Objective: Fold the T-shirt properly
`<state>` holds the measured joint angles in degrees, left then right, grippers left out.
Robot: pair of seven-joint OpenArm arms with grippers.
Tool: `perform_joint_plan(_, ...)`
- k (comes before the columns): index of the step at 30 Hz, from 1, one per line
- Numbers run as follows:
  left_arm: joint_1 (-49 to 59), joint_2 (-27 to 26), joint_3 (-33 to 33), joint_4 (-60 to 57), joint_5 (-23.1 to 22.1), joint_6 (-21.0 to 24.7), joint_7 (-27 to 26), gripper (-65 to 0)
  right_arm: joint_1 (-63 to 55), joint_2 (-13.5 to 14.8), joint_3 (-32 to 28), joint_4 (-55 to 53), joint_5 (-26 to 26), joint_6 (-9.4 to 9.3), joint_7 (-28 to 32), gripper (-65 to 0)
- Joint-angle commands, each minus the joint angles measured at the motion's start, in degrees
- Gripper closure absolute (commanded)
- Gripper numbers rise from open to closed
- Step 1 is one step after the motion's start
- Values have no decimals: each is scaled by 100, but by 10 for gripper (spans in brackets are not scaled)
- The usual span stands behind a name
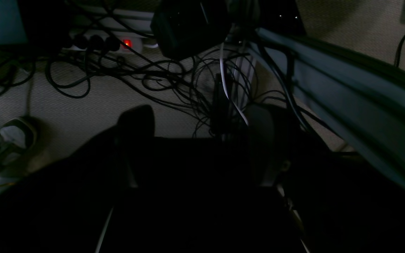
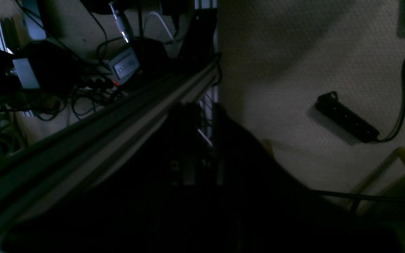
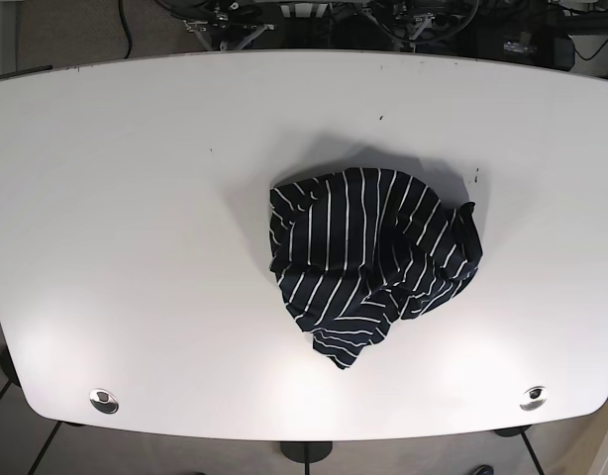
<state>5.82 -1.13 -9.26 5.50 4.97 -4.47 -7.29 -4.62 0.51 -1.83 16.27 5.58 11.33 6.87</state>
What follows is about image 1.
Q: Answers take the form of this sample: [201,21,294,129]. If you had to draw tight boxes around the grey sneaker shoe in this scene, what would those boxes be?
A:
[0,117,38,172]

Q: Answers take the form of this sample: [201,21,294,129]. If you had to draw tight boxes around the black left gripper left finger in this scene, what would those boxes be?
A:
[117,105,155,188]

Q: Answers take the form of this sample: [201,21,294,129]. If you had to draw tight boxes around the black round table base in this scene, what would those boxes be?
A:
[150,0,232,61]

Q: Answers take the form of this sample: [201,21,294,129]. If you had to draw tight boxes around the tangled black floor cables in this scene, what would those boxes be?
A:
[0,46,312,137]

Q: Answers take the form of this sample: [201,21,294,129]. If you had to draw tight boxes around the white power strip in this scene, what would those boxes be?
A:
[63,30,159,54]

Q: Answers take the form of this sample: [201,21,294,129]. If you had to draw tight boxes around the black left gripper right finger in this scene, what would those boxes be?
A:
[245,104,287,186]

